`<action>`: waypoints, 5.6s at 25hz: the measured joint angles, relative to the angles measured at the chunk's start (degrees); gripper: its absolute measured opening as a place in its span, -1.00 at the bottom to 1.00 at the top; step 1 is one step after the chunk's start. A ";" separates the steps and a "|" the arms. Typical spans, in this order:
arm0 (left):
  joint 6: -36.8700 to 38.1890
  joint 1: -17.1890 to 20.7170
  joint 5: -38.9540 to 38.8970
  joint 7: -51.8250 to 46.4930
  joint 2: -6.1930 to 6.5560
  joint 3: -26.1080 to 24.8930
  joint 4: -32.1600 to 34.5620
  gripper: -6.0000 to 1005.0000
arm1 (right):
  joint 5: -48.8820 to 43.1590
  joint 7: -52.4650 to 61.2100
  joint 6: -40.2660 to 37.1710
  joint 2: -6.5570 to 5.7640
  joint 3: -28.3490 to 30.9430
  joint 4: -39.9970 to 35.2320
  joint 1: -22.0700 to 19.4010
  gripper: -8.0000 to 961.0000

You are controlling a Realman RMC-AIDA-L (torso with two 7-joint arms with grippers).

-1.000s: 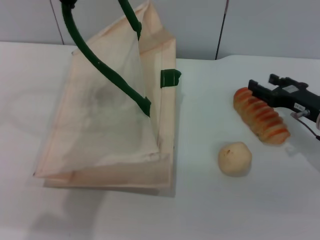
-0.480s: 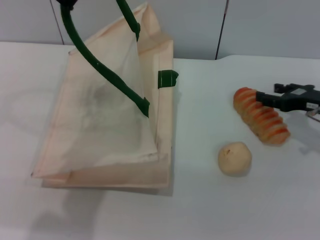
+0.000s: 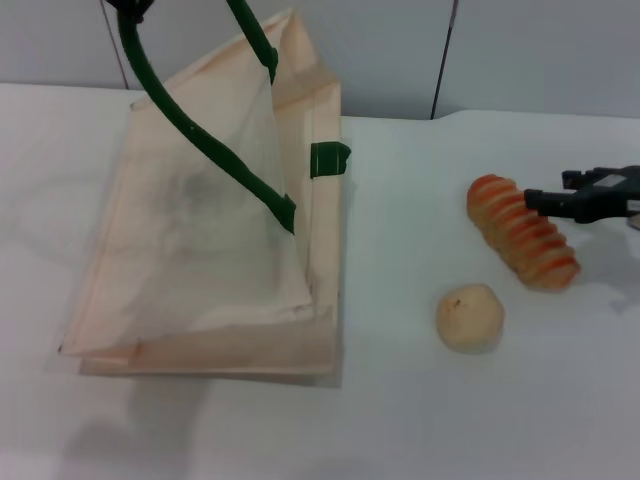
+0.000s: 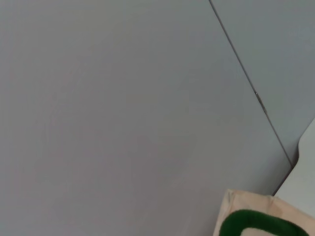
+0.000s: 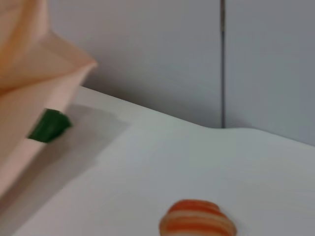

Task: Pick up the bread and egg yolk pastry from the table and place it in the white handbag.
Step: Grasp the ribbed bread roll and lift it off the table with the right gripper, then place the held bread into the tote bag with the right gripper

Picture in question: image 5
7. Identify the cream canvas tote bag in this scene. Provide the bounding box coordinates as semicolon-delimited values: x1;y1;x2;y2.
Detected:
0;0;98;197

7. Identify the orange striped bread roll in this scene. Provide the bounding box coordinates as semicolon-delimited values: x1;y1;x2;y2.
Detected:
159;199;238;236

